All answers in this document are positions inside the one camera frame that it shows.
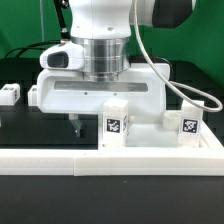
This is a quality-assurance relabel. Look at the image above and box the black cable bundle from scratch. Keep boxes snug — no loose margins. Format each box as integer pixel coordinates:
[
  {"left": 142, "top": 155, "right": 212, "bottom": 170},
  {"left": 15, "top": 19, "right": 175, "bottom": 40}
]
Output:
[{"left": 2, "top": 39, "right": 71, "bottom": 60}]

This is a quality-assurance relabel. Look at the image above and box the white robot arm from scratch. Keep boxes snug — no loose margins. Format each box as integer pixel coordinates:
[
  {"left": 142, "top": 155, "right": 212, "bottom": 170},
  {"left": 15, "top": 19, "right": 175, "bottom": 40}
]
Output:
[{"left": 37, "top": 0, "right": 196, "bottom": 122}]

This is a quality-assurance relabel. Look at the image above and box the white L-shaped obstacle fence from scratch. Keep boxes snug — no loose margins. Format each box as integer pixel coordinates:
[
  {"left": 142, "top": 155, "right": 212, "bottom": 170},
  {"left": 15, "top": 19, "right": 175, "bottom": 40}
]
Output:
[{"left": 0, "top": 112, "right": 224, "bottom": 177}]

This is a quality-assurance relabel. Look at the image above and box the white cable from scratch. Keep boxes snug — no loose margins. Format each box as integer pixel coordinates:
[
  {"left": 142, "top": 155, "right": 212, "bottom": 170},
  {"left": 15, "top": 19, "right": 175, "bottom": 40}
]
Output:
[{"left": 132, "top": 0, "right": 224, "bottom": 113}]

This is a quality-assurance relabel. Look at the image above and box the white square tabletop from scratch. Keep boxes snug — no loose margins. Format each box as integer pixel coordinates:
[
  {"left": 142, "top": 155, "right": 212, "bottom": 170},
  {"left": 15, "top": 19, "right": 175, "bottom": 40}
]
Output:
[{"left": 98, "top": 110, "right": 223, "bottom": 149}]

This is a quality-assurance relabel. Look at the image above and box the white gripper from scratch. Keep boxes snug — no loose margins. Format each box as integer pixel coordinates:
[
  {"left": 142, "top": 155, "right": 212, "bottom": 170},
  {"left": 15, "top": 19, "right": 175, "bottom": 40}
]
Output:
[{"left": 37, "top": 42, "right": 166, "bottom": 138}]

